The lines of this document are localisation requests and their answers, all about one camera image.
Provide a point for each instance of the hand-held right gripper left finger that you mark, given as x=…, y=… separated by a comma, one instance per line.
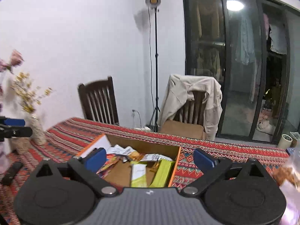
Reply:
x=96, y=160

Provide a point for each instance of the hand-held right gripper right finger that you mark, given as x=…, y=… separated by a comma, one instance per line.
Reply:
x=202, y=160

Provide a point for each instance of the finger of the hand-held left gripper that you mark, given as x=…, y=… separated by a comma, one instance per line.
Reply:
x=15, y=122
x=18, y=132

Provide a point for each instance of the pile of snack packets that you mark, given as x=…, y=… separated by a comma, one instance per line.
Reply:
x=138, y=173

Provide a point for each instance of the red cardboard box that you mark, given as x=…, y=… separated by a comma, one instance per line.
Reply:
x=145, y=146

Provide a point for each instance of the small floral ceramic vase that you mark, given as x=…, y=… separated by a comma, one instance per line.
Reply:
x=38, y=131

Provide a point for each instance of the large pink ceramic vase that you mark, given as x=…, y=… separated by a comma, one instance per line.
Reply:
x=4, y=157

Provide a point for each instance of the yellow flower sprigs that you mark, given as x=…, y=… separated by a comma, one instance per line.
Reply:
x=25, y=93

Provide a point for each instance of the wooden chair with cushion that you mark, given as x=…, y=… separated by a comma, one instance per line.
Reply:
x=182, y=129

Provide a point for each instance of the black smartphone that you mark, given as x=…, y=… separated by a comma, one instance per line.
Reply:
x=11, y=172

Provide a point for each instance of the dark wooden chair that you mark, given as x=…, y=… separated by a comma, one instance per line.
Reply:
x=110, y=103

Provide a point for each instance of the dried pink roses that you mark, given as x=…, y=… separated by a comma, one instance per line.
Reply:
x=15, y=58

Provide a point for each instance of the chair with beige jacket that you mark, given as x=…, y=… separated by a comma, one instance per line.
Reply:
x=211, y=93

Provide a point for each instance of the white tape roll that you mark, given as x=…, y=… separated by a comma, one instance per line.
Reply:
x=286, y=143

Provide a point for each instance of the clear plastic bag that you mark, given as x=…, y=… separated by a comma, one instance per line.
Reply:
x=288, y=173

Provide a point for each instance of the black sliding glass door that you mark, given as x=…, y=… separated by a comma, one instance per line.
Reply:
x=234, y=51

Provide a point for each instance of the black floor lamp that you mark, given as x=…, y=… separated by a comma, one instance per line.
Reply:
x=155, y=51

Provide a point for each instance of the white wall socket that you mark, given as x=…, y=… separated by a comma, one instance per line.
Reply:
x=134, y=113

